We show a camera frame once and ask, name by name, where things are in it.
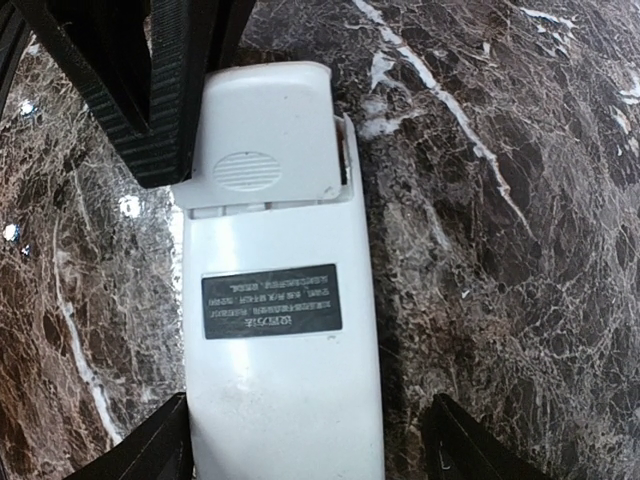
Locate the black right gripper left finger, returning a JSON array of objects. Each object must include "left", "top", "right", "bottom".
[{"left": 68, "top": 392, "right": 193, "bottom": 480}]

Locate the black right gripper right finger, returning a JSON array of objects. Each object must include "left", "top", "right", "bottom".
[{"left": 422, "top": 394, "right": 549, "bottom": 479}]

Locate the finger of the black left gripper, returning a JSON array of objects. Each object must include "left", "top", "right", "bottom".
[{"left": 12, "top": 0, "right": 254, "bottom": 188}]

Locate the white battery cover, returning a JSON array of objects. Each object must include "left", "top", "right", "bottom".
[{"left": 174, "top": 61, "right": 341, "bottom": 209}]

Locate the white remote control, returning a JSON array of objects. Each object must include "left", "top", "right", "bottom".
[{"left": 182, "top": 117, "right": 385, "bottom": 479}]

